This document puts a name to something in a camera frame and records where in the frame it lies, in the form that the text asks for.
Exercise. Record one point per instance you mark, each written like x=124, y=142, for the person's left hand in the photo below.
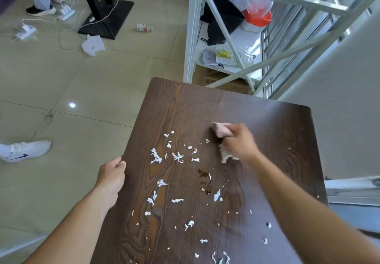
x=109, y=179

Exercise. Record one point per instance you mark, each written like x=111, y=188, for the person's right hand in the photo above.
x=242, y=143

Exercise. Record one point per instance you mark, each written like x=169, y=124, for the person's left thumb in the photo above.
x=117, y=163

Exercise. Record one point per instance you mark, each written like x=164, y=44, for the person's right fingers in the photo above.
x=229, y=130

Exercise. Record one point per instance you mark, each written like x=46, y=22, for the white wiping cloth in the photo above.
x=219, y=128

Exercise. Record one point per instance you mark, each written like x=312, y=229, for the dark brown wooden table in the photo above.
x=276, y=142

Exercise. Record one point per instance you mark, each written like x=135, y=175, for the person's right forearm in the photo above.
x=297, y=213

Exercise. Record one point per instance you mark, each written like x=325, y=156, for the person's left forearm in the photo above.
x=74, y=231

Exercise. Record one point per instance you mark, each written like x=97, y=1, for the brown cardboard box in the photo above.
x=231, y=86

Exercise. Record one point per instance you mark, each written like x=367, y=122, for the brown liquid spill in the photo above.
x=204, y=174

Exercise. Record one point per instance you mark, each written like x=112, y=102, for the scattered white paper scraps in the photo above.
x=178, y=157

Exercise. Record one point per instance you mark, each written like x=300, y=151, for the white pouch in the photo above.
x=208, y=59

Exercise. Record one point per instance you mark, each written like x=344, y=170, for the clear printed plastic package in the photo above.
x=245, y=57

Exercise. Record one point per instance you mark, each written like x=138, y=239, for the yellow green packet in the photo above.
x=224, y=54

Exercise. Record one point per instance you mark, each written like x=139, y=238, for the silver metal window bars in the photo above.
x=277, y=50

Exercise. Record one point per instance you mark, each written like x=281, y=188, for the black bag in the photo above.
x=227, y=24

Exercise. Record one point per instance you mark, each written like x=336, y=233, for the white metal shelf rack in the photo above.
x=196, y=20

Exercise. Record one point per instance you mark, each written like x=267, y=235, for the orange plastic bag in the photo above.
x=257, y=16

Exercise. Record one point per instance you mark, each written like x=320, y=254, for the torn white paper piece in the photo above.
x=93, y=45

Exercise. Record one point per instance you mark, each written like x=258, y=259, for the clear plastic bag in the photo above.
x=261, y=4

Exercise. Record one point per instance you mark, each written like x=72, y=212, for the small white red carton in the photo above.
x=144, y=28

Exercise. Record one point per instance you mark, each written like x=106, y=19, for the black stand with flat base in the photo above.
x=108, y=17

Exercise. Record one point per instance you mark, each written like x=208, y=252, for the white power strip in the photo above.
x=66, y=13
x=25, y=31

